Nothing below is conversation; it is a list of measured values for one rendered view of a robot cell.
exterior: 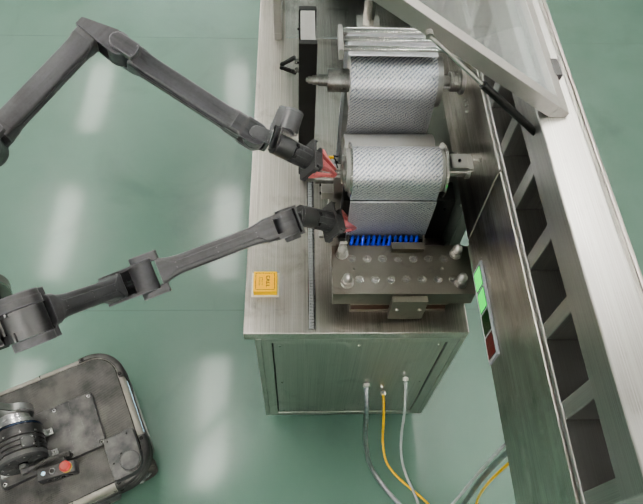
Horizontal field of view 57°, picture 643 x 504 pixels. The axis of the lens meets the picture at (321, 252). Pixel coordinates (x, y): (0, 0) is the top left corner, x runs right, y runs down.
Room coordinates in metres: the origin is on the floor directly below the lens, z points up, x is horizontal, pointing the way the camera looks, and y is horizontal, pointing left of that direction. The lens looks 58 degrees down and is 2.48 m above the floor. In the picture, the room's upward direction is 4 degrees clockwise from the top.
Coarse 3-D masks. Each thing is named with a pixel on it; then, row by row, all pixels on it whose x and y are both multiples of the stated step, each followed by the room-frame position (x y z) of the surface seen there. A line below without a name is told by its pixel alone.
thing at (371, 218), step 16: (352, 208) 0.96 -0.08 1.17; (368, 208) 0.97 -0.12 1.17; (384, 208) 0.97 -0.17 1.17; (400, 208) 0.97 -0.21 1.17; (416, 208) 0.98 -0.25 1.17; (432, 208) 0.98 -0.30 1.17; (368, 224) 0.97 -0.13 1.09; (384, 224) 0.97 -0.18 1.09; (400, 224) 0.98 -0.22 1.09; (416, 224) 0.98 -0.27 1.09
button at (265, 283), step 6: (258, 276) 0.87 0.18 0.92; (264, 276) 0.87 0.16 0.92; (270, 276) 0.87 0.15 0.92; (276, 276) 0.87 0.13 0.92; (258, 282) 0.85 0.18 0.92; (264, 282) 0.85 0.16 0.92; (270, 282) 0.85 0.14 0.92; (276, 282) 0.85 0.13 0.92; (258, 288) 0.83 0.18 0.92; (264, 288) 0.83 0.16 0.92; (270, 288) 0.83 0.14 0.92; (276, 288) 0.83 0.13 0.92; (258, 294) 0.82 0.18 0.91; (264, 294) 0.82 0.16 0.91; (270, 294) 0.82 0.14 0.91; (276, 294) 0.82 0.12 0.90
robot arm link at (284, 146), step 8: (280, 128) 1.05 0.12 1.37; (272, 136) 1.05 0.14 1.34; (280, 136) 1.03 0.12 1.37; (288, 136) 1.06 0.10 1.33; (272, 144) 1.01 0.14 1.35; (280, 144) 1.01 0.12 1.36; (288, 144) 1.02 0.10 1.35; (272, 152) 1.00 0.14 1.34; (280, 152) 1.00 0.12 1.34; (288, 152) 1.00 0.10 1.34
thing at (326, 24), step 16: (288, 0) 1.99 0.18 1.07; (304, 0) 1.99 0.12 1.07; (320, 0) 2.00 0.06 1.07; (336, 0) 2.00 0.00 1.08; (352, 0) 2.01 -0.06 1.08; (288, 16) 1.99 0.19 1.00; (320, 16) 2.00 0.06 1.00; (336, 16) 2.00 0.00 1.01; (352, 16) 2.01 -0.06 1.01; (384, 16) 2.02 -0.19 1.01; (288, 32) 1.99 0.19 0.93; (320, 32) 2.00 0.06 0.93; (336, 32) 2.00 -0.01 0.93
